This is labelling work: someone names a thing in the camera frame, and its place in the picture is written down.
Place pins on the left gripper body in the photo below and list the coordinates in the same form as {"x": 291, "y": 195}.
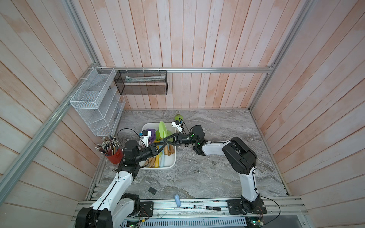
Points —
{"x": 143, "y": 153}

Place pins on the white wire mesh shelf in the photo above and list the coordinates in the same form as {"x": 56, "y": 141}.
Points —
{"x": 98, "y": 103}

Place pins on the light green shovel wide blade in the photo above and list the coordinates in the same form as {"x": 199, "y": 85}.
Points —
{"x": 171, "y": 149}

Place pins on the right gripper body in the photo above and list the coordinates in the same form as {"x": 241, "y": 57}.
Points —
{"x": 186, "y": 140}

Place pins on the black mesh wall basket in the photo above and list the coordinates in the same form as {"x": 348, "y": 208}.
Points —
{"x": 142, "y": 82}

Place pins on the red cup of pencils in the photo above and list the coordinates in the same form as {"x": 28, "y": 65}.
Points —
{"x": 111, "y": 149}

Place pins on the light blue shovel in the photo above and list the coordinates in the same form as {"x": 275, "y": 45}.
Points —
{"x": 162, "y": 160}

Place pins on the small black square piece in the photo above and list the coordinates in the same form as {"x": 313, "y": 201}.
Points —
{"x": 152, "y": 190}

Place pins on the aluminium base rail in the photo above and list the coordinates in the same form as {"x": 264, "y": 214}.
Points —
{"x": 166, "y": 208}

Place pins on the black marker pen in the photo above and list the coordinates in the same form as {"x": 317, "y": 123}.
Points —
{"x": 203, "y": 207}

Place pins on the olive green pointed shovel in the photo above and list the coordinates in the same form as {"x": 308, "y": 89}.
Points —
{"x": 163, "y": 131}

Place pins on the purple shovel square blade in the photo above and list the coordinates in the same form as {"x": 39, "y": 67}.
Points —
{"x": 151, "y": 133}

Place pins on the green shovel yellow handle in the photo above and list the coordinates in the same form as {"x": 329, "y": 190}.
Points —
{"x": 178, "y": 118}

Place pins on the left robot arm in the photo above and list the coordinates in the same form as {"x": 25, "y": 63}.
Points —
{"x": 114, "y": 205}

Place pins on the light blue small cylinder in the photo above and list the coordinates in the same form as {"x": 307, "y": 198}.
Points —
{"x": 177, "y": 200}

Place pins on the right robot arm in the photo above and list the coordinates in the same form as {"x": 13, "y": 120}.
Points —
{"x": 241, "y": 158}

